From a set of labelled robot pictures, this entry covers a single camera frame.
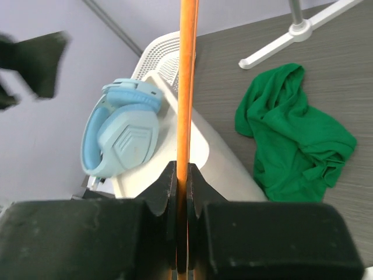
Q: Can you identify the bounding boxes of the orange clothes hanger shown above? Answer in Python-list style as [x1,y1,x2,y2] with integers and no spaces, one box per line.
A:
[176,1,199,279]

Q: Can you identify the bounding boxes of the green t shirt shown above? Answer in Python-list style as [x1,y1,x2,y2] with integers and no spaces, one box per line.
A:
[235,63,357,202]

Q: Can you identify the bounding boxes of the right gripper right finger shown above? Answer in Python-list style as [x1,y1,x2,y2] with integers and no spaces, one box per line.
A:
[186,164,364,279]

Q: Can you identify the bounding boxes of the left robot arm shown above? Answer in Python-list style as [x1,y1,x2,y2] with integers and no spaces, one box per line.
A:
[1,31,69,100]

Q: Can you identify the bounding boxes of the metal clothes rack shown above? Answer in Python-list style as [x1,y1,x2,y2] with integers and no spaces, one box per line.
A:
[238,0,362,70]

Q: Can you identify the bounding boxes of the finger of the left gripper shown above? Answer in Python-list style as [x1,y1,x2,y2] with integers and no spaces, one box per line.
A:
[13,31,69,99]

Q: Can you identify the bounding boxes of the white stacked storage box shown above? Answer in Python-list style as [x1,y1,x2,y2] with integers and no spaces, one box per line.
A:
[111,71,267,201]

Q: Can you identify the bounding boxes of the light blue headphones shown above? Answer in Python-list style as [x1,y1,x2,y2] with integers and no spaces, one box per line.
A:
[80,79,163,178]

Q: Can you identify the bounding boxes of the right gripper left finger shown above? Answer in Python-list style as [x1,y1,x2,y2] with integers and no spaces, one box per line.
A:
[1,162,177,279]

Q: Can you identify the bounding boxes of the white perforated plastic basket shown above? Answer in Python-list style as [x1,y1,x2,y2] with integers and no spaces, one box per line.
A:
[131,31,180,93]

